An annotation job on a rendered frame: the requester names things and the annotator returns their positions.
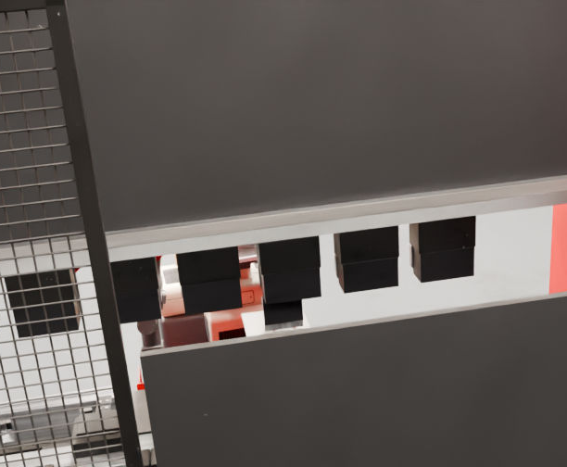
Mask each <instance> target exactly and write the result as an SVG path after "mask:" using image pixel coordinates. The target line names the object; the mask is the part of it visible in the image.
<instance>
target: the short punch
mask: <svg viewBox="0 0 567 467"><path fill-rule="evenodd" d="M262 308H263V318H264V324H265V332H267V331H273V330H280V329H286V328H293V327H299V326H303V307H302V299H300V300H294V301H286V302H280V303H273V304H266V303H265V300H264V297H262Z"/></svg>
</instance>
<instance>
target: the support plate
mask: <svg viewBox="0 0 567 467"><path fill-rule="evenodd" d="M241 316H242V320H243V324H244V328H245V332H246V336H252V335H259V334H270V333H271V332H272V331H267V332H265V324H264V318H263V311H256V312H249V313H243V314H241ZM297 328H302V329H304V328H310V326H309V322H308V320H307V317H306V315H305V312H304V310H303V326H299V327H297Z"/></svg>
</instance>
